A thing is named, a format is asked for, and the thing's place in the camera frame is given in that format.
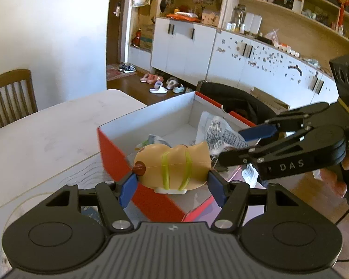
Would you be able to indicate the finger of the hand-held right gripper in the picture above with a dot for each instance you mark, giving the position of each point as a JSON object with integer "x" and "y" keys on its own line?
{"x": 256, "y": 132}
{"x": 232, "y": 157}

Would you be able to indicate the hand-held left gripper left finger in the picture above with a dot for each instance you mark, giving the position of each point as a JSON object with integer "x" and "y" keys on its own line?
{"x": 129, "y": 189}

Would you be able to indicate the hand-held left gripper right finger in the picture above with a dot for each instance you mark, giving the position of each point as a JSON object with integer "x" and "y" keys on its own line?
{"x": 218, "y": 189}

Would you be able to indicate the clear printed plastic packet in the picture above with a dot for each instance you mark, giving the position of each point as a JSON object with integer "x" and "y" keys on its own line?
{"x": 218, "y": 130}

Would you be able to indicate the red cardboard box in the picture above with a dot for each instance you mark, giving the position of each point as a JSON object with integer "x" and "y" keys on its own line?
{"x": 113, "y": 154}

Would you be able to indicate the tan plastic animal toy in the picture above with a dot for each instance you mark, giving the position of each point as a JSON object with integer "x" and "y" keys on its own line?
{"x": 174, "y": 162}

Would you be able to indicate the white grey tissue packet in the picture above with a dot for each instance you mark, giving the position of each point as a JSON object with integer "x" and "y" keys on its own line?
{"x": 157, "y": 139}

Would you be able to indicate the white marble desktop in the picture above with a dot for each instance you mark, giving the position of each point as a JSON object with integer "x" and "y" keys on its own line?
{"x": 46, "y": 139}

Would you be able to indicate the person's right hand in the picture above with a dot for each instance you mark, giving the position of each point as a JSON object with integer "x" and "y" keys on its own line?
{"x": 336, "y": 181}

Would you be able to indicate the black padded chair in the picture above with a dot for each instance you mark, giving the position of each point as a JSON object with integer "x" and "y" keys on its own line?
{"x": 235, "y": 98}

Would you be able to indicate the long white stickered cabinet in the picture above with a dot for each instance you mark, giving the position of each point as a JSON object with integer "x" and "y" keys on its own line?
{"x": 267, "y": 69}

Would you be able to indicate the round glass turntable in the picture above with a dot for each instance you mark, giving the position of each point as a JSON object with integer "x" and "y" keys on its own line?
{"x": 61, "y": 177}

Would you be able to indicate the grey slippers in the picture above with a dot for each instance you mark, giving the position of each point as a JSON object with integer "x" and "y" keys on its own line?
{"x": 177, "y": 85}

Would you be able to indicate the white slipper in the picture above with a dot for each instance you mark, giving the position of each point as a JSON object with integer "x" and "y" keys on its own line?
{"x": 158, "y": 88}

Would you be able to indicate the white containers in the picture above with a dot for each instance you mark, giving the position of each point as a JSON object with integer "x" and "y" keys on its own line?
{"x": 253, "y": 23}

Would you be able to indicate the pink slippers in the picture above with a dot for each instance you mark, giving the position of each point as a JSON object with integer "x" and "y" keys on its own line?
{"x": 151, "y": 78}

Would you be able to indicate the glass jar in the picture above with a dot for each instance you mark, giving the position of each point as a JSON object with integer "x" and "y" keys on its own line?
{"x": 238, "y": 19}

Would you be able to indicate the patterned door rug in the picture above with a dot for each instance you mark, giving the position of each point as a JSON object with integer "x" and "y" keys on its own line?
{"x": 116, "y": 74}

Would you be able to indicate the wooden open shelving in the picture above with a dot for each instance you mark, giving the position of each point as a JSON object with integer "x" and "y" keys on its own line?
{"x": 290, "y": 20}

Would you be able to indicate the dark sneakers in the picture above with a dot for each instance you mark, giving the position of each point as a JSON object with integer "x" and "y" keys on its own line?
{"x": 127, "y": 68}

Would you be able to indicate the spotted cardboard box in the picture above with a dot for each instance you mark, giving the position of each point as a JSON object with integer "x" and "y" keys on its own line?
{"x": 211, "y": 17}

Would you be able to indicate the orange packets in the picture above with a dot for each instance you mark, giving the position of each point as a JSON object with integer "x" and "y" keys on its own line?
{"x": 183, "y": 16}

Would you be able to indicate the stacked cardboard boxes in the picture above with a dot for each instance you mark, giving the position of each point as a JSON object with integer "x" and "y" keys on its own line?
{"x": 147, "y": 37}

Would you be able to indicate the wooden chair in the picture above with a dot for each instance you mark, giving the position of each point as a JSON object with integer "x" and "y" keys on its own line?
{"x": 11, "y": 98}

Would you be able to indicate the brown door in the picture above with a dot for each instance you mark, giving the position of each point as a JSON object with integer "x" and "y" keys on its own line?
{"x": 116, "y": 40}

